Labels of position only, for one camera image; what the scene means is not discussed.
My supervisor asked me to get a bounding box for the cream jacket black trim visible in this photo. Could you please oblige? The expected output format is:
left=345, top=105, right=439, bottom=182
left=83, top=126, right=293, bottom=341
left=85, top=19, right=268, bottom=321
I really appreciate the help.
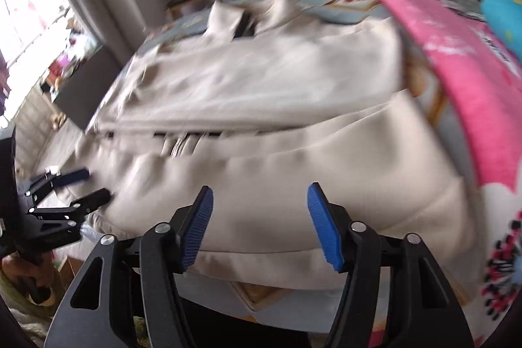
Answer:
left=58, top=0, right=475, bottom=290

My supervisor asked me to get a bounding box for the person's left hand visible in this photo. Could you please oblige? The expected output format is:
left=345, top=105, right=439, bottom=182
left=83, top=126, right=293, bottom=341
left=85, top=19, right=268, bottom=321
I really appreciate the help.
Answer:
left=1, top=252, right=55, bottom=301

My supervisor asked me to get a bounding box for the patterned light blue bedsheet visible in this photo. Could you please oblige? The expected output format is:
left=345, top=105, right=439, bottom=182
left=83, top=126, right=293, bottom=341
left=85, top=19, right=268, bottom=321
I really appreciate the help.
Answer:
left=133, top=0, right=474, bottom=337

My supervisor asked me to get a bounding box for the dark grey cabinet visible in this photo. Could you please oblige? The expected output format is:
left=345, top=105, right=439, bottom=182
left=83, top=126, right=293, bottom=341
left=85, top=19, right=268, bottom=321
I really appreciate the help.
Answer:
left=51, top=47, right=121, bottom=131

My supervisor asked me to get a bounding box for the pink floral fleece blanket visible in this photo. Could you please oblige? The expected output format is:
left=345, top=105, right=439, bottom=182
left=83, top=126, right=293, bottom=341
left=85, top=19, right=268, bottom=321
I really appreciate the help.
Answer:
left=379, top=0, right=521, bottom=347

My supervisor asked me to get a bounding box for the blue patterned pillow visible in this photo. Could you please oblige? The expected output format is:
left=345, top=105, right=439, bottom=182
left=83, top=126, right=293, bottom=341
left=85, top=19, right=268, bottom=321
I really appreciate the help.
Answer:
left=481, top=0, right=522, bottom=61

